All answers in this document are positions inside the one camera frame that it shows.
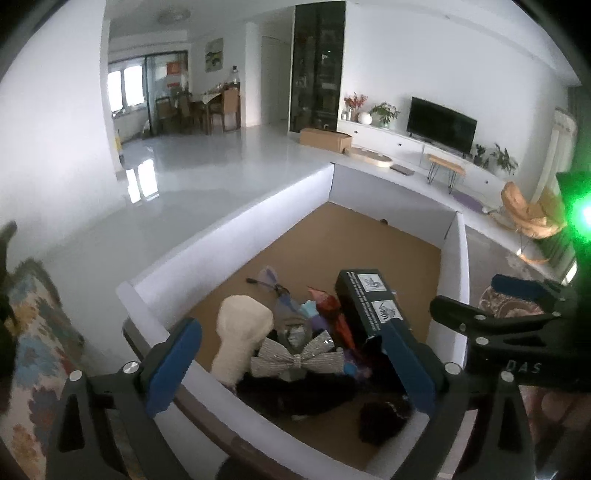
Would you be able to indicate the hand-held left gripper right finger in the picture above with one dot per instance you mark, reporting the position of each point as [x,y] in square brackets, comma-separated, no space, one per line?
[411,364]

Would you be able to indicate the silver sequin bow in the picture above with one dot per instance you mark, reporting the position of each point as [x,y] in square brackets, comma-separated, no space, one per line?
[277,360]

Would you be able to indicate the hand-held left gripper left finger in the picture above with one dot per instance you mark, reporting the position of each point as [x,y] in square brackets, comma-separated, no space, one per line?
[171,369]

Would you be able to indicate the light wooden chair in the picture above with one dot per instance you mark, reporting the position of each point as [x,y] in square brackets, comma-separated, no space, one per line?
[231,108]

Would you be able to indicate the blue grey cloth item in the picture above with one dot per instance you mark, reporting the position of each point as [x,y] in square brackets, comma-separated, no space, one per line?
[284,300]

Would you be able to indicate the dark wooden chair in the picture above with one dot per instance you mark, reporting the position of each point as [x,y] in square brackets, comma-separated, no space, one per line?
[165,113]

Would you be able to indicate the white television cabinet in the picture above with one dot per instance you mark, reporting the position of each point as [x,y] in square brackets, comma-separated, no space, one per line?
[401,141]

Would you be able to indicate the red plastic bag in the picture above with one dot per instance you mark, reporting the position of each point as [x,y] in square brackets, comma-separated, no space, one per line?
[330,302]

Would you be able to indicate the red paper decoration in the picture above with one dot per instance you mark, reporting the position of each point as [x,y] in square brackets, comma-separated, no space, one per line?
[173,69]

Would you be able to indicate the wooden stool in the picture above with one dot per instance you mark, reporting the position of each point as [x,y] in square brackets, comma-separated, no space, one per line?
[445,162]

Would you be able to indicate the light blue cloth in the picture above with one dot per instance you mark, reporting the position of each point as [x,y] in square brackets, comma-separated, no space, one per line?
[310,308]

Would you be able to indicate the green potted plant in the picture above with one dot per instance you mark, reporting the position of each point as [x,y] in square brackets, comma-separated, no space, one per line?
[385,113]

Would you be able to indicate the dark flat item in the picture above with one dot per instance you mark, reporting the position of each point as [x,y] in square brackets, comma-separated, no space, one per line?
[401,170]

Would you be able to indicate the white standing air conditioner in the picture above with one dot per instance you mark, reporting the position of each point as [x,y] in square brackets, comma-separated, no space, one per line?
[561,138]

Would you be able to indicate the wall painting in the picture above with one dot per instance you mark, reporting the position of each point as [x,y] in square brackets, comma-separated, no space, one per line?
[214,54]

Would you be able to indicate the dining table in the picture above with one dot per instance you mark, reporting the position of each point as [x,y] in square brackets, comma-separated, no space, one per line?
[207,99]

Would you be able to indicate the black cardboard box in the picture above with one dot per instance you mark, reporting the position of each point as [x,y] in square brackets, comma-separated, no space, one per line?
[364,314]

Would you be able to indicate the patterned round rug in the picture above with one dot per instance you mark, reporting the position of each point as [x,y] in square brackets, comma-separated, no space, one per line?
[503,307]

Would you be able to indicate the grey round object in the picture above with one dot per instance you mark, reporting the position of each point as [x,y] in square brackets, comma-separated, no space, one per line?
[295,333]

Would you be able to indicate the person's right hand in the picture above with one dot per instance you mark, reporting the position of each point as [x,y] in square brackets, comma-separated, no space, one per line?
[558,405]

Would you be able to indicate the round ceiling lamp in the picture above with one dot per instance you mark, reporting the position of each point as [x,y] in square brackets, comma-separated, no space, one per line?
[173,17]

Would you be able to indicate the black television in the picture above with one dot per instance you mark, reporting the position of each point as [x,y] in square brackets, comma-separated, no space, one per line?
[441,124]

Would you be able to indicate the yellow floor object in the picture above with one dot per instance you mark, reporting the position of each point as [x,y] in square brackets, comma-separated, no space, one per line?
[117,147]

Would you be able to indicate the cream knitted item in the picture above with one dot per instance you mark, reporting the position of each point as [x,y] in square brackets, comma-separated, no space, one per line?
[240,332]

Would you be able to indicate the black furry item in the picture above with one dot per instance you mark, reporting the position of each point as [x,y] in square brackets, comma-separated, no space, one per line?
[383,422]

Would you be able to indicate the patterned cushion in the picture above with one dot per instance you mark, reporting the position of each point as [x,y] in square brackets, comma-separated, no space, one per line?
[32,332]

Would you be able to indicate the purple patterned pouch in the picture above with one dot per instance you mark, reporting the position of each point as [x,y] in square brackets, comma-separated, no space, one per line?
[321,324]

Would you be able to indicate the tan lounge chair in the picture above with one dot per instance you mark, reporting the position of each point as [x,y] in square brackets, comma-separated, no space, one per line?
[531,217]

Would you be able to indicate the large leafy potted plant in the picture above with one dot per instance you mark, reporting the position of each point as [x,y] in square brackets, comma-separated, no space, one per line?
[503,159]

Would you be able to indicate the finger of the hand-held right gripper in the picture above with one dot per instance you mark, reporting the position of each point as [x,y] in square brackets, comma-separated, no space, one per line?
[466,316]
[517,286]

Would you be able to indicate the white round vase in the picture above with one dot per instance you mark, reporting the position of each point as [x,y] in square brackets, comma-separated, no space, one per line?
[364,118]

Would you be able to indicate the black cloth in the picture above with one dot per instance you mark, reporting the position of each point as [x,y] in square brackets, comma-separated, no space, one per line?
[295,397]

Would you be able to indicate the dark glass cabinet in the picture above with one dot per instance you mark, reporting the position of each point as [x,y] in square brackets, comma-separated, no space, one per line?
[316,69]

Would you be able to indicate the round wooden tray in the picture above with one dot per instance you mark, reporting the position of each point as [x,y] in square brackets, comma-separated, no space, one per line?
[369,157]

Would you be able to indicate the red flower bouquet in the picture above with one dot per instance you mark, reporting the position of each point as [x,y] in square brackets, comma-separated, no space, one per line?
[355,104]

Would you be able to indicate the small potted plant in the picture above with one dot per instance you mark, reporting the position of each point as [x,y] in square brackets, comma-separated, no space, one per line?
[479,154]

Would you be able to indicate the dark green curtain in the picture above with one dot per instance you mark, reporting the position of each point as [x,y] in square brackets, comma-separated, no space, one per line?
[581,129]

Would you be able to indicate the purple floor mat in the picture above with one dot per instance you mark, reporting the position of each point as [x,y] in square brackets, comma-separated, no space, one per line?
[466,201]

